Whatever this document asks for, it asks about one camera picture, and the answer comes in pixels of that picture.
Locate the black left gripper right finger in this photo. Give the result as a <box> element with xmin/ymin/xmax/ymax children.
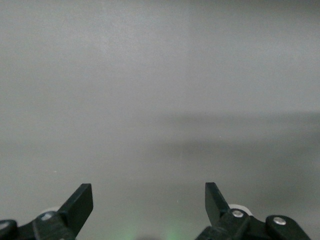
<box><xmin>194</xmin><ymin>182</ymin><xmax>312</xmax><ymax>240</ymax></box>

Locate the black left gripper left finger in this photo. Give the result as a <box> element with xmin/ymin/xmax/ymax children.
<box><xmin>0</xmin><ymin>183</ymin><xmax>94</xmax><ymax>240</ymax></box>

